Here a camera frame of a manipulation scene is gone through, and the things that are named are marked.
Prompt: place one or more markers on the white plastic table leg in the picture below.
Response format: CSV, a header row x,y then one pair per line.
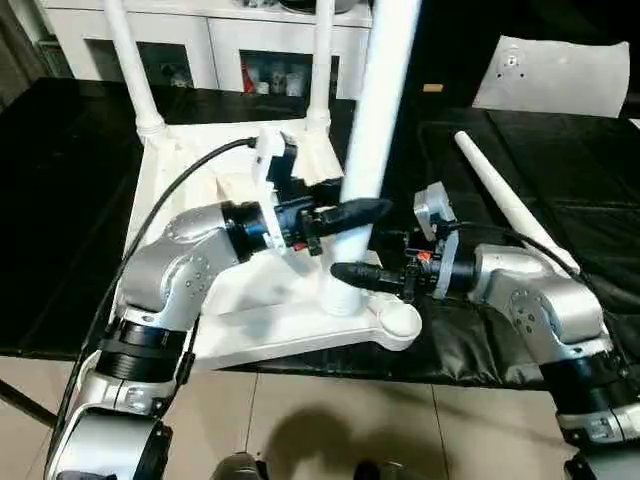
x,y
130,60
322,60
500,185
385,100

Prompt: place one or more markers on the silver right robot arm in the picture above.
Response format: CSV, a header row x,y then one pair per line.
x,y
545,310

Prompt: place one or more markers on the white plastic table top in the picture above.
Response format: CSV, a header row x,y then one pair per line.
x,y
260,300

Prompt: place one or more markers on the small yellow label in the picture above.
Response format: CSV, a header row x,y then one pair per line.
x,y
433,88

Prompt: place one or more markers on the white cabinet with glass doors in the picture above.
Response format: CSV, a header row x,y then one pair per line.
x,y
220,45

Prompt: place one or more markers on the white flat panel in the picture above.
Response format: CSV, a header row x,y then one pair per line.
x,y
555,78

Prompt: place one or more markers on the black work mat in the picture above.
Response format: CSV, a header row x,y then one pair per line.
x,y
60,200

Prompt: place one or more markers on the black metal stand leg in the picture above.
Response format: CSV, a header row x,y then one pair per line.
x,y
25,402

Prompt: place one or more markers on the grey curtain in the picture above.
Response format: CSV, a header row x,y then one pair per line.
x,y
18,50

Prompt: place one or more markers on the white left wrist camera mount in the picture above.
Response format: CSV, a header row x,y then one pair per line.
x,y
268,160

